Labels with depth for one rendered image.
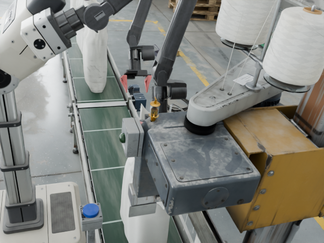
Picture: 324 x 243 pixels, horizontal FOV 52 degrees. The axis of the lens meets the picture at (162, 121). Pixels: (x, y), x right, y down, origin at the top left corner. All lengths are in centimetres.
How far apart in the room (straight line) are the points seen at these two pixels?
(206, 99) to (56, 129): 238
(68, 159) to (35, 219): 91
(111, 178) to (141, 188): 109
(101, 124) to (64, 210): 76
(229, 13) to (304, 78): 31
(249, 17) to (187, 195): 53
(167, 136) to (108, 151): 146
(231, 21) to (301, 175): 49
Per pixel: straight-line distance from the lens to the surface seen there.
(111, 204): 199
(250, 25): 102
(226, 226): 252
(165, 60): 118
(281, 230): 139
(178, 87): 123
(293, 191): 111
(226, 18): 104
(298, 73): 85
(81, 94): 296
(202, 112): 89
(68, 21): 113
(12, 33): 131
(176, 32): 118
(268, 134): 102
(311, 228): 278
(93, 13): 111
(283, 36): 84
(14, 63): 139
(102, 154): 230
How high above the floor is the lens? 186
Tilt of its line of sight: 34 degrees down
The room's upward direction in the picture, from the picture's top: 8 degrees clockwise
